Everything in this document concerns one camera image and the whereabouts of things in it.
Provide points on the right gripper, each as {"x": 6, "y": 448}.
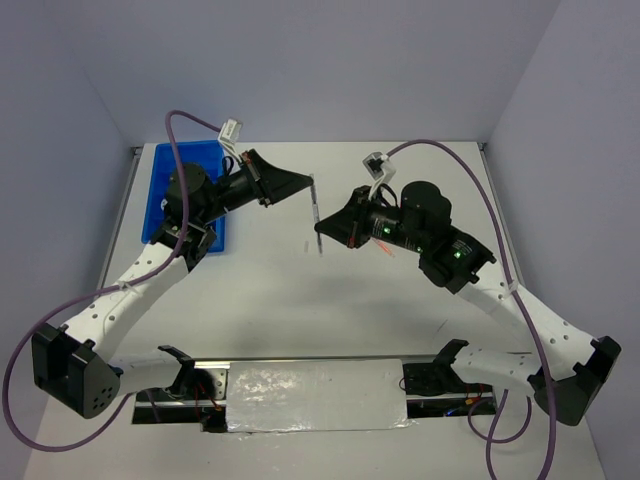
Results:
{"x": 348, "y": 225}

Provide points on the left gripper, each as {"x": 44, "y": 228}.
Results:
{"x": 272, "y": 184}

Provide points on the grey ballpoint pen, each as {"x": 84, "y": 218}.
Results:
{"x": 316, "y": 218}

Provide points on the orange ballpoint pen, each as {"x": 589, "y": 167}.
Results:
{"x": 384, "y": 248}

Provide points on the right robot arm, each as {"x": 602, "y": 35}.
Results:
{"x": 562, "y": 369}

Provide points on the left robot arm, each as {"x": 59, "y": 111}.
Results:
{"x": 75, "y": 363}

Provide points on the silver foil plate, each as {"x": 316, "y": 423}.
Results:
{"x": 310, "y": 396}

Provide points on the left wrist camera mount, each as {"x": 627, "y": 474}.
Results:
{"x": 228, "y": 135}

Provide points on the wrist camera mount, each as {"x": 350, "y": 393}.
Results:
{"x": 379, "y": 166}
{"x": 228, "y": 135}

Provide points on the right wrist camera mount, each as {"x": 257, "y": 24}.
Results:
{"x": 379, "y": 166}

